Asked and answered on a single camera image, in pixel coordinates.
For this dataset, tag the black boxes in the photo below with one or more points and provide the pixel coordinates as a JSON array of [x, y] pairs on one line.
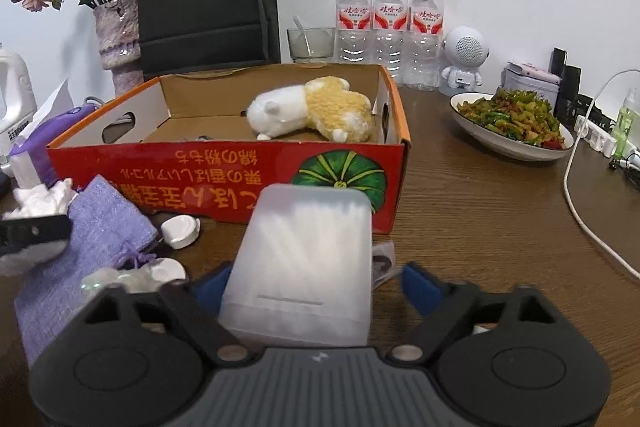
[[567, 87]]

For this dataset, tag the clear plastic spoon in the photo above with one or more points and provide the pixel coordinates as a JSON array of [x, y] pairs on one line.
[[301, 34]]

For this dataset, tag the purple textured vase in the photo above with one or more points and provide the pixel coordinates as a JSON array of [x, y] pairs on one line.
[[119, 37]]

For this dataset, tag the green spray bottle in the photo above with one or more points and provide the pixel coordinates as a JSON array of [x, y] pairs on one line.
[[625, 127]]

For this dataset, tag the translucent cotton swab box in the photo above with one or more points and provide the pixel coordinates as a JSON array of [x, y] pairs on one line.
[[305, 257]]

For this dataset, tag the white detergent jug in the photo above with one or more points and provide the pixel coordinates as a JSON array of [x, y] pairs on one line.
[[15, 102]]

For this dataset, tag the red cardboard box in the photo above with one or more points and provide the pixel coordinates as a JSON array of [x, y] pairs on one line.
[[210, 167]]

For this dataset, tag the white oval plate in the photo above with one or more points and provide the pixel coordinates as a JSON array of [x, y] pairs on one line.
[[500, 139]]

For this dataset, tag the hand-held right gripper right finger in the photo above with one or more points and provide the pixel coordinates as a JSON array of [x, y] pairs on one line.
[[419, 287]]

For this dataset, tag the white paper tissue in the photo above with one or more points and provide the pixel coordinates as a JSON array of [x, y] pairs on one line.
[[52, 104]]

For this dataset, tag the stir-fried green vegetables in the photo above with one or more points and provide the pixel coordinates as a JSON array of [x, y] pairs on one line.
[[515, 117]]

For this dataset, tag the iridescent plastic wrapper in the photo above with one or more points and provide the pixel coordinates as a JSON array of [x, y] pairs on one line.
[[120, 279]]

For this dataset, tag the pink and white tin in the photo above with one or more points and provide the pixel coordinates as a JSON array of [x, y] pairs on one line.
[[530, 82]]

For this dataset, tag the white soft wad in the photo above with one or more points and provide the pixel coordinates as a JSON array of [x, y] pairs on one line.
[[30, 259]]

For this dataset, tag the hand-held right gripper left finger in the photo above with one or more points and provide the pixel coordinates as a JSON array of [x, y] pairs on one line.
[[209, 288]]

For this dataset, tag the white power strip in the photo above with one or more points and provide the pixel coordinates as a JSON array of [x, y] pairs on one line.
[[597, 134]]

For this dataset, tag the white and yellow plush toy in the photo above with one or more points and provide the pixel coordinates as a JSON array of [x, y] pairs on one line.
[[320, 107]]

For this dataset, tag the clear water bottle red label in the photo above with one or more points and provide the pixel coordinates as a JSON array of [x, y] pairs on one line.
[[424, 32], [391, 27], [354, 22]]

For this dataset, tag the grey glass cup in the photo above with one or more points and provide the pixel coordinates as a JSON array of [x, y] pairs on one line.
[[310, 46]]

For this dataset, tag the white bottle cap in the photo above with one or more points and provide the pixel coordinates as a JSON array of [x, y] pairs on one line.
[[167, 270], [179, 232]]

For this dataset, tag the purple knitted pouch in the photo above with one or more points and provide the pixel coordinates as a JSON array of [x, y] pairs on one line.
[[95, 227]]

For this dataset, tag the purple tissue holder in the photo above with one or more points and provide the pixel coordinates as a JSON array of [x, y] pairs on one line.
[[45, 142]]

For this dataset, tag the white robot speaker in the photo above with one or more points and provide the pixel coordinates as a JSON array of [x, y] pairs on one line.
[[465, 52]]

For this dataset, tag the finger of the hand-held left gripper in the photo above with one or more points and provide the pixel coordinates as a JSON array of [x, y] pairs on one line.
[[35, 231]]

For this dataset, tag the small photo card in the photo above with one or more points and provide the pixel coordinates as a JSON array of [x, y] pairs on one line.
[[382, 264]]

